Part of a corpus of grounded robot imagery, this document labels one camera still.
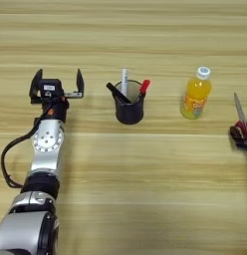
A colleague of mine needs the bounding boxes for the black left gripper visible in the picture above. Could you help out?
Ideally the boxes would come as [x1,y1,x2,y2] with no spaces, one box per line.
[28,68,86,123]

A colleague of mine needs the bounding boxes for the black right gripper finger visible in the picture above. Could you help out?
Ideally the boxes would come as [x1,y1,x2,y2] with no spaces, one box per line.
[229,126,247,149]

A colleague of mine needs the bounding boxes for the red handled scissors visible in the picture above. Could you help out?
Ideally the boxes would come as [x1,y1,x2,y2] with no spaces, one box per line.
[233,92,247,142]

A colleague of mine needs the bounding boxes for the orange juice bottle white cap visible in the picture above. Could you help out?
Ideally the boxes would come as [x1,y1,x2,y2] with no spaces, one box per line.
[179,66,213,121]

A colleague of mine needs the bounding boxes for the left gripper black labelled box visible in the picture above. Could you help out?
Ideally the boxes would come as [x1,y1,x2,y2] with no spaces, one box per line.
[40,78,65,99]

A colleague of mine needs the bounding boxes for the black marker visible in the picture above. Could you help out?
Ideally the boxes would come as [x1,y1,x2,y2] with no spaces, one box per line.
[106,82,132,105]

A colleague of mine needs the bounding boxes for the white pen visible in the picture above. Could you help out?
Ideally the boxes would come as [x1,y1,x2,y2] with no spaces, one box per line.
[121,68,129,98]

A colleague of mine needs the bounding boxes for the black mesh pen cup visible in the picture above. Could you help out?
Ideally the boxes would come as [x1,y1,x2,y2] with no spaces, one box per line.
[113,79,145,126]

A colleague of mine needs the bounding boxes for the red capped marker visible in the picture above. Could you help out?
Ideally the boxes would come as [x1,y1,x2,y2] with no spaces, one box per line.
[137,79,151,102]

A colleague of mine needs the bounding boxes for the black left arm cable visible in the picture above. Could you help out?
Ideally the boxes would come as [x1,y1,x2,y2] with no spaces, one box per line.
[0,104,56,189]

